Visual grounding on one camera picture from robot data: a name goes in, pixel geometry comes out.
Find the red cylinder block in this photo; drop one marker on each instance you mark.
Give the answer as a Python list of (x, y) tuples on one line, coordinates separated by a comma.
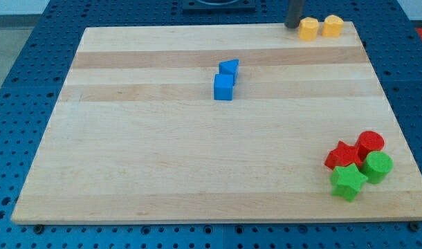
[(367, 142)]

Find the green cylinder block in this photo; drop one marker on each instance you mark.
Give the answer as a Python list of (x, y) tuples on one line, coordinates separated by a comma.
[(376, 166)]

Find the blue cube block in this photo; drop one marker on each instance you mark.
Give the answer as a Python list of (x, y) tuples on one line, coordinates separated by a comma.
[(223, 87)]

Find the yellow hexagon block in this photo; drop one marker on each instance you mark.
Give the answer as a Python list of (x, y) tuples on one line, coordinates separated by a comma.
[(308, 29)]

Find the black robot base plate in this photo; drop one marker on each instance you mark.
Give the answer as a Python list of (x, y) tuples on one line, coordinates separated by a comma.
[(190, 6)]

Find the red star block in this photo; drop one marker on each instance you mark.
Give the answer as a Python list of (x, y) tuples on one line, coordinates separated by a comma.
[(343, 155)]

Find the yellow heart block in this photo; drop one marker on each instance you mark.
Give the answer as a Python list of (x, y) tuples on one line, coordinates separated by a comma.
[(332, 27)]

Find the light wooden board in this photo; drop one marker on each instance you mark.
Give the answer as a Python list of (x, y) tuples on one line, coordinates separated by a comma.
[(136, 136)]

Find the blue triangle block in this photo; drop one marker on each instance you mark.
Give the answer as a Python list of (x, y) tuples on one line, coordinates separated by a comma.
[(230, 67)]

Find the green star block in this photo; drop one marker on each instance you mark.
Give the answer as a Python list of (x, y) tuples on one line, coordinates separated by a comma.
[(347, 181)]

